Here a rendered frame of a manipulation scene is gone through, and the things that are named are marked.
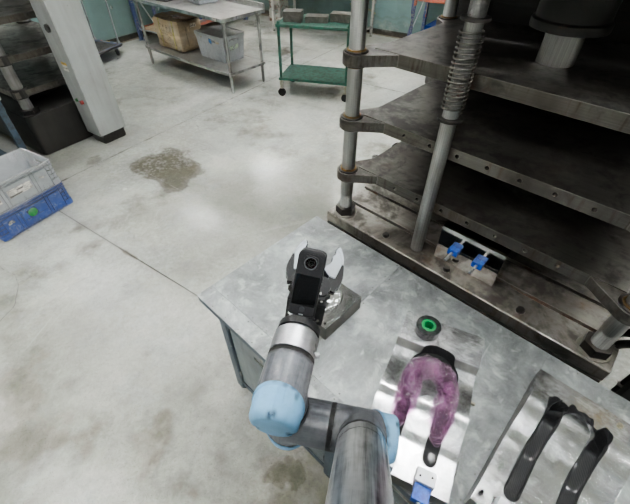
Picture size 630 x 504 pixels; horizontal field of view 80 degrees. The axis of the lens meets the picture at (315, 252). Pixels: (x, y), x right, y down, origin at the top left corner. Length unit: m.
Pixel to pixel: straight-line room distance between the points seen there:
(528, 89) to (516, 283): 0.78
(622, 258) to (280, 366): 1.37
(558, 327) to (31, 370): 2.66
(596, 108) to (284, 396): 1.14
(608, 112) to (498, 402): 0.90
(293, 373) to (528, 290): 1.35
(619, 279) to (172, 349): 2.16
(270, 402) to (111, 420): 1.86
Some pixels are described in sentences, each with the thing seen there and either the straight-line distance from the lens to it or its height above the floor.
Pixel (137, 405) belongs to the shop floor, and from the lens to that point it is 2.35.
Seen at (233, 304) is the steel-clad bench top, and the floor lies 0.80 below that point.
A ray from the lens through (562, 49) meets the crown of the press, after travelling 1.59.
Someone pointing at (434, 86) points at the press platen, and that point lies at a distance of 2.04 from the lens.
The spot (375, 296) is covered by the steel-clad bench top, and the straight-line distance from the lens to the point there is 1.53.
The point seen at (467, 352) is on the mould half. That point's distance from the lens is 1.33.
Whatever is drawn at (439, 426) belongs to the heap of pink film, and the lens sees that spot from 1.20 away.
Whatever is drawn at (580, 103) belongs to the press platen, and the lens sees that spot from 1.36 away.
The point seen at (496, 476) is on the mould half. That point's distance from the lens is 1.21.
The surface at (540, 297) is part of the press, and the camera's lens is 1.78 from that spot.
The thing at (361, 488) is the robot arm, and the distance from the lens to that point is 0.45.
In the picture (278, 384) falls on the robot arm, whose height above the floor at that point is 1.47.
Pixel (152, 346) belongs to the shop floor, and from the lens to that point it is 2.51.
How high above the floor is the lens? 1.97
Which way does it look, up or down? 44 degrees down
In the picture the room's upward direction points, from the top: straight up
